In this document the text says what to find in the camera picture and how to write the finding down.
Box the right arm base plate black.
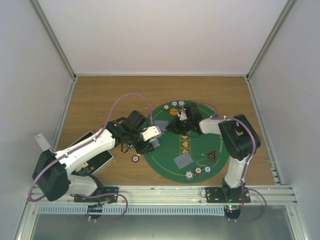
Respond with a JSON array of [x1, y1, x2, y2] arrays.
[[200, 186, 251, 204]]

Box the red black triangle all-in marker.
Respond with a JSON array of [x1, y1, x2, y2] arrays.
[[206, 150, 217, 162]]

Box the red black chip stack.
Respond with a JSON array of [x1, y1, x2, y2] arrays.
[[131, 155, 140, 163]]

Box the black aluminium poker case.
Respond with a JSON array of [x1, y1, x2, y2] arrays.
[[74, 129, 115, 177]]

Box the orange big blind button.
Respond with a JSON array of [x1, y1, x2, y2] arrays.
[[169, 108, 178, 116]]

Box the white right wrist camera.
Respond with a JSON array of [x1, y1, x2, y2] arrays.
[[177, 108, 188, 121]]

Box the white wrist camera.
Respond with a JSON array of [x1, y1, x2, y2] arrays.
[[177, 108, 188, 121], [141, 125, 162, 142]]

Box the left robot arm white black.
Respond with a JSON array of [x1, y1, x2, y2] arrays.
[[31, 110, 162, 202]]

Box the grey slotted cable duct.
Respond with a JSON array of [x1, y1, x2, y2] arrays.
[[37, 204, 225, 216]]

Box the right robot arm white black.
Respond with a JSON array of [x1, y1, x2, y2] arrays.
[[165, 102, 261, 203]]

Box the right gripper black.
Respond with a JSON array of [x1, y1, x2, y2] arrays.
[[165, 116, 193, 136]]

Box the clear acrylic dealer button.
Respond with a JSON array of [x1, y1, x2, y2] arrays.
[[195, 154, 209, 167]]

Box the dealt card small blind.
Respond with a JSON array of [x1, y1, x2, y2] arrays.
[[154, 120, 169, 132]]

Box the green round poker mat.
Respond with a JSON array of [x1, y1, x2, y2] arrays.
[[144, 101, 229, 184]]

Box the dealt cards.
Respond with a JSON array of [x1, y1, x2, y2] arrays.
[[173, 152, 194, 169]]

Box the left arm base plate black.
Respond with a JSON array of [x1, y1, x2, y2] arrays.
[[72, 186, 119, 205]]

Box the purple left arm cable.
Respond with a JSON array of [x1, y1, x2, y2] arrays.
[[27, 93, 155, 202]]

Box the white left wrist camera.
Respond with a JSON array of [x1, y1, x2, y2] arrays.
[[141, 125, 162, 142]]

